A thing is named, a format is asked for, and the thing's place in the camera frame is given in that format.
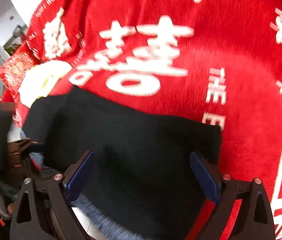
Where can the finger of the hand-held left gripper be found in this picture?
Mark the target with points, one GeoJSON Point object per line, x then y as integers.
{"type": "Point", "coordinates": [21, 150]}

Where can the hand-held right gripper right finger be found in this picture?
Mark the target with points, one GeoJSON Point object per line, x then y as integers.
{"type": "Point", "coordinates": [204, 180]}

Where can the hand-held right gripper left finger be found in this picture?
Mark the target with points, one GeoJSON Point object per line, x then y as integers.
{"type": "Point", "coordinates": [78, 177]}

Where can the black pants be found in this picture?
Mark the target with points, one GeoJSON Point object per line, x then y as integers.
{"type": "Point", "coordinates": [131, 155]}

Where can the white and yellow cloth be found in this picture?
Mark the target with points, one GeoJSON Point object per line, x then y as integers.
{"type": "Point", "coordinates": [38, 80]}

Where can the red patterned pillow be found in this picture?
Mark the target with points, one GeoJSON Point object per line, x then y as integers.
{"type": "Point", "coordinates": [16, 70]}

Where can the red printed blanket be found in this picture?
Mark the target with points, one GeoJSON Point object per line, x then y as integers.
{"type": "Point", "coordinates": [230, 42]}

